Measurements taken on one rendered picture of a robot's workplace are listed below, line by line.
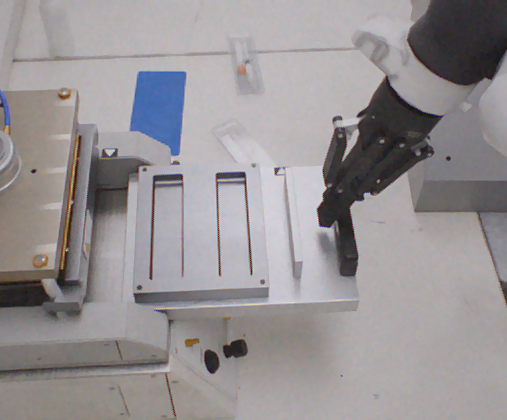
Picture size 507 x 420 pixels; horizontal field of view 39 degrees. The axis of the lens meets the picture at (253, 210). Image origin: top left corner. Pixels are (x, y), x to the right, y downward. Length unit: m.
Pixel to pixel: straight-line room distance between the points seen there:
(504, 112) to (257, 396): 0.60
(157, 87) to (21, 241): 0.72
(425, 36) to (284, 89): 0.75
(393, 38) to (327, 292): 0.33
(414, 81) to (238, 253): 0.33
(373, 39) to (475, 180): 0.52
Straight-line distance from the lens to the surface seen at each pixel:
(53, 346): 0.86
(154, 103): 1.42
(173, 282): 0.87
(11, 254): 0.79
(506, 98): 0.63
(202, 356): 0.98
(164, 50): 1.53
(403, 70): 0.73
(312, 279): 0.90
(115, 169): 1.02
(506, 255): 1.26
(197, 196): 0.95
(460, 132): 1.21
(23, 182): 0.85
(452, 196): 1.25
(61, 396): 0.98
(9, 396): 0.99
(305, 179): 1.00
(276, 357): 1.09
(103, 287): 0.96
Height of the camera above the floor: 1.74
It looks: 53 degrees down
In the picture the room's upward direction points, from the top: 1 degrees clockwise
